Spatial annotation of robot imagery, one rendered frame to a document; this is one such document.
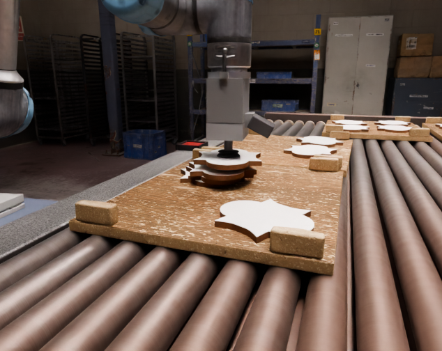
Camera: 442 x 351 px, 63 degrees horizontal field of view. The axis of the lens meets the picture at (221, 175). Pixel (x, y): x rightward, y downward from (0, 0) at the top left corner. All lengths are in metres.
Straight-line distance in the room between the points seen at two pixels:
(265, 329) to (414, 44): 5.38
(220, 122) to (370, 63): 4.83
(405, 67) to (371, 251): 5.17
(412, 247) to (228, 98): 0.35
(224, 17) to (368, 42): 4.82
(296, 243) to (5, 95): 0.65
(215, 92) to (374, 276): 0.37
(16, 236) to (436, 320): 0.50
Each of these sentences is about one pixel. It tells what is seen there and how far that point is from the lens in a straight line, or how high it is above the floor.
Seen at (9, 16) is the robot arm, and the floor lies 1.24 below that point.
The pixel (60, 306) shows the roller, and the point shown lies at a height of 0.92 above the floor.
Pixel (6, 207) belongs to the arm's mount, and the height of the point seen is 0.89.
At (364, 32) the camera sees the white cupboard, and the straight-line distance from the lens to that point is 5.39.
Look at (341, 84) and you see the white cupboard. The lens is 5.34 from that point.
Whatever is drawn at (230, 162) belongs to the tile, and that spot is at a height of 0.99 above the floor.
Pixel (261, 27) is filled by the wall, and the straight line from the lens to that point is 5.99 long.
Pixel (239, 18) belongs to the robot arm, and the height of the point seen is 1.22.
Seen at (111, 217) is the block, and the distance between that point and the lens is 0.49.
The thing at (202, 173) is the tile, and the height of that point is 0.96.
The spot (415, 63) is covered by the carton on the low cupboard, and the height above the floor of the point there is 1.30.
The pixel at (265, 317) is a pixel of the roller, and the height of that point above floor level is 0.92.
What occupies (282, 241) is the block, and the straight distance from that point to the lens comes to 0.40.
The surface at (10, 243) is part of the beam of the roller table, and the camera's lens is 0.55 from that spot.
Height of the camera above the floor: 1.13
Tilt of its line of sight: 15 degrees down
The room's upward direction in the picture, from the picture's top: straight up
